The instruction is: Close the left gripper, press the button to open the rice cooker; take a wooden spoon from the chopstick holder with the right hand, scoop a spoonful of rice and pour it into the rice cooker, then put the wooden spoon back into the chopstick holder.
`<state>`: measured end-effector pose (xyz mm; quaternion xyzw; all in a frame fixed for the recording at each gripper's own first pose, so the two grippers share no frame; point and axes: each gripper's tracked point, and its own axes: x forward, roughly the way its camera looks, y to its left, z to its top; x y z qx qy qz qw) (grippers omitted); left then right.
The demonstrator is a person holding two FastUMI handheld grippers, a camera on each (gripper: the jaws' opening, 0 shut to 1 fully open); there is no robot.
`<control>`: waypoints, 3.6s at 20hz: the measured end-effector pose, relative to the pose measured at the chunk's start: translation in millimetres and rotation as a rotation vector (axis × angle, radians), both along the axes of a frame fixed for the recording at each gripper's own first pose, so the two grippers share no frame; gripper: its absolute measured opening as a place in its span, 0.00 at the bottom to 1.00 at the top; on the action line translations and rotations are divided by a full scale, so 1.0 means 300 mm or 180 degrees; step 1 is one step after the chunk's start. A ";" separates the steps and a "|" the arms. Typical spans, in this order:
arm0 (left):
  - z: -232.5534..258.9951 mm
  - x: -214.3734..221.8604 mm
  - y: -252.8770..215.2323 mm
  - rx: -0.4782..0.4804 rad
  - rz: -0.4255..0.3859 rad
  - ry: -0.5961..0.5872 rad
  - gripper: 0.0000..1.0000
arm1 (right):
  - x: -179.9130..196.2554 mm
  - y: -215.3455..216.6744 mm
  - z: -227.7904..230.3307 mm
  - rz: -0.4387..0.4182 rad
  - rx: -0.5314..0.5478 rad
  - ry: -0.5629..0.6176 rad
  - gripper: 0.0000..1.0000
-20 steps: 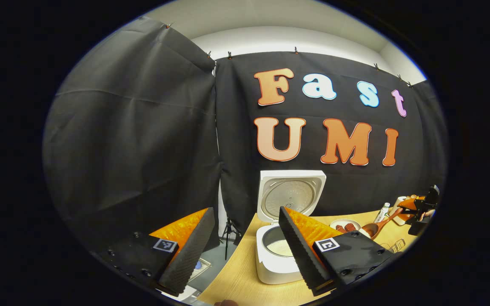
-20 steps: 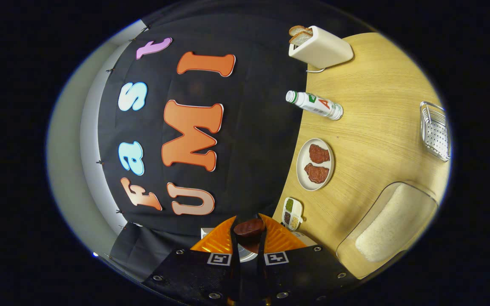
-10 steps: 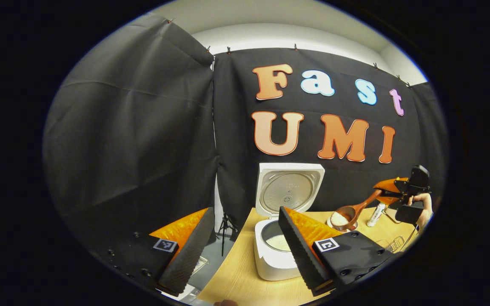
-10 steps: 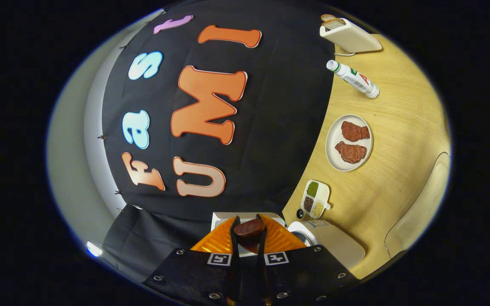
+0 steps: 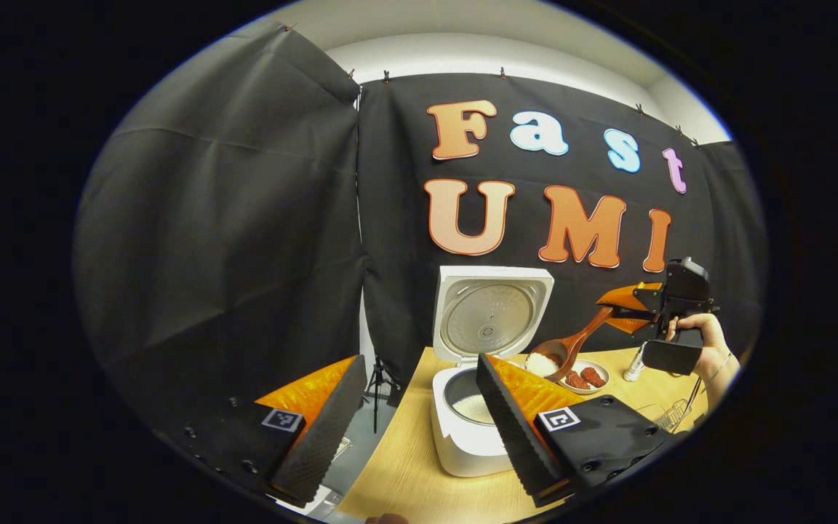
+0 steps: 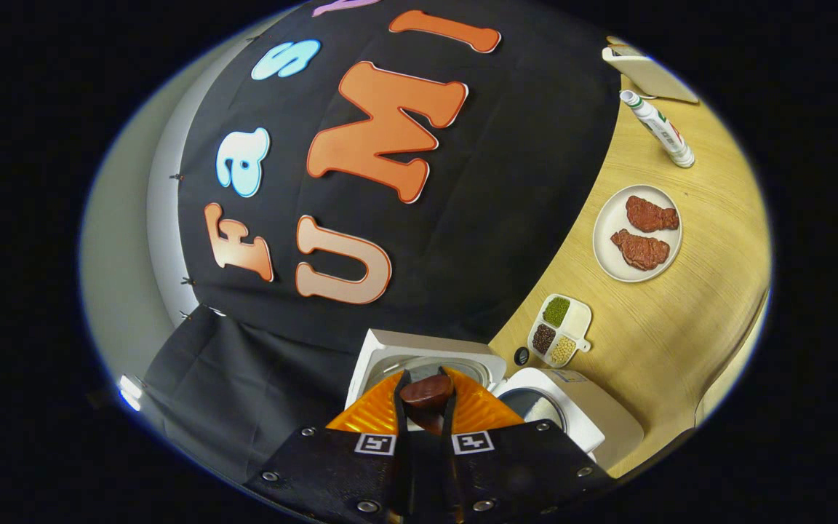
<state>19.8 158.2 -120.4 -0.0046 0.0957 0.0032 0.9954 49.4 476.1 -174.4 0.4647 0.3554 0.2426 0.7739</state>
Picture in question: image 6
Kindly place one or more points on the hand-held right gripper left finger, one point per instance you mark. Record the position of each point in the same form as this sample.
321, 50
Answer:
317, 473

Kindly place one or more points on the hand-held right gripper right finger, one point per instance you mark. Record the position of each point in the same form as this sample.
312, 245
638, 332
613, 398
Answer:
528, 473

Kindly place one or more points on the white rice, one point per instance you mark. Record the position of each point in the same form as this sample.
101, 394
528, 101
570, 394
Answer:
546, 411

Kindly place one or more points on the white rice cooker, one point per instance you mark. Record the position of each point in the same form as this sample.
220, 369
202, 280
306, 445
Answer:
593, 426

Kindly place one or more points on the small black round cap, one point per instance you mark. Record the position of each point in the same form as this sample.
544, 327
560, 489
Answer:
521, 356

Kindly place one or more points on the divided dish of beans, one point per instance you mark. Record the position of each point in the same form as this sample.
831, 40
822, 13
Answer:
561, 327

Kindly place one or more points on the ceiling light panel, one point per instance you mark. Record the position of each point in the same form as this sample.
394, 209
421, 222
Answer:
129, 393

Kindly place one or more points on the red meat piece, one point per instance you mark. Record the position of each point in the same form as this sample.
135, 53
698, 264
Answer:
650, 215
641, 249

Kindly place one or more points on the white round plate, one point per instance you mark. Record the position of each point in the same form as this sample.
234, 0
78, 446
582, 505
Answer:
608, 218

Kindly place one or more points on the black backdrop cloth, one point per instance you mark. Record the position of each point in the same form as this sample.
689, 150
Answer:
506, 145

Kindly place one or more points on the white drink bottle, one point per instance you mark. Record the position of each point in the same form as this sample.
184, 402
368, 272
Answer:
659, 127

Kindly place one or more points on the cream toaster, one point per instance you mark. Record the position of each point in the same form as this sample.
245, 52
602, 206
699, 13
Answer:
652, 76

